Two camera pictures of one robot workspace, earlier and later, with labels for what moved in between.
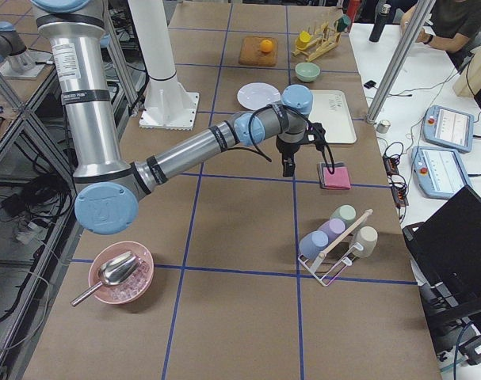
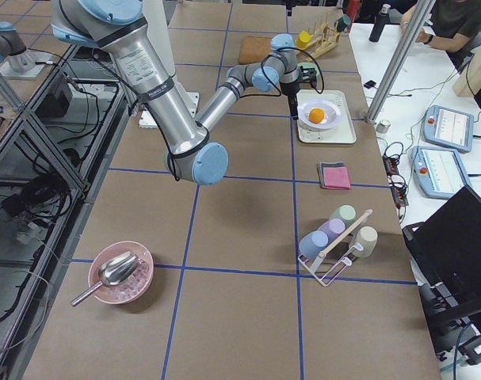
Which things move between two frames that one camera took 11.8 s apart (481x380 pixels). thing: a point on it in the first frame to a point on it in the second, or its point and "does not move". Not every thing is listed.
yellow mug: [304, 37] does not move
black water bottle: [380, 22] does not move
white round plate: [256, 95] to [331, 111]
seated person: [454, 24] does not move
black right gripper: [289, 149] to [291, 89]
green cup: [345, 212] does not move
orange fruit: [266, 46] to [316, 115]
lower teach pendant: [440, 172] does not move
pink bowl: [129, 290] does not move
